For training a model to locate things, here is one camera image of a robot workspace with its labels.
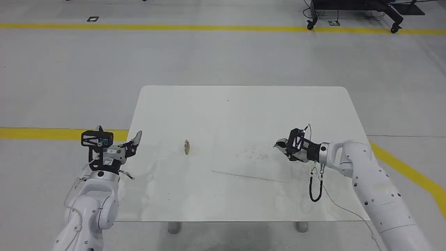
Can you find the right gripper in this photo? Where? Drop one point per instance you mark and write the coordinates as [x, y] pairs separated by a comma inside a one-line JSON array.
[[311, 152]]

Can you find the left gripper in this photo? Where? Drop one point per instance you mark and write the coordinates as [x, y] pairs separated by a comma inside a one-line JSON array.
[[115, 155]]

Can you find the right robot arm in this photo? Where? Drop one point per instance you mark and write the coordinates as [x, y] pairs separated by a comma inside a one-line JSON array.
[[376, 188]]

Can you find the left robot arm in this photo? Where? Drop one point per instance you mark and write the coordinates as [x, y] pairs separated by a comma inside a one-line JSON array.
[[92, 209]]

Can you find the brass padlock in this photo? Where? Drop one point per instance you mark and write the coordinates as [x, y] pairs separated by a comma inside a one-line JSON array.
[[186, 147]]

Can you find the grey table leg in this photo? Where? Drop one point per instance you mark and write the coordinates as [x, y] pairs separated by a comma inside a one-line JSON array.
[[174, 227], [302, 227]]

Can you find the metal floor socket plate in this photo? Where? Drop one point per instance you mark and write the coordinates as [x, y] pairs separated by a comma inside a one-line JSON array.
[[334, 23], [92, 19]]

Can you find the black wheeled cart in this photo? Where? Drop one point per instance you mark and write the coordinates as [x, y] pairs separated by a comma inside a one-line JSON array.
[[352, 1]]

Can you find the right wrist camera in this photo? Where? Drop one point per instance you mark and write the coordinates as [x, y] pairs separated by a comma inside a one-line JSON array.
[[296, 138]]

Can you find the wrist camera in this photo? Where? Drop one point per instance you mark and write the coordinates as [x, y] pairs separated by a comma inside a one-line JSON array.
[[97, 138], [296, 138]]

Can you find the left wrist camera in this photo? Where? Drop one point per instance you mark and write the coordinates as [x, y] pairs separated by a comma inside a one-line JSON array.
[[97, 138]]

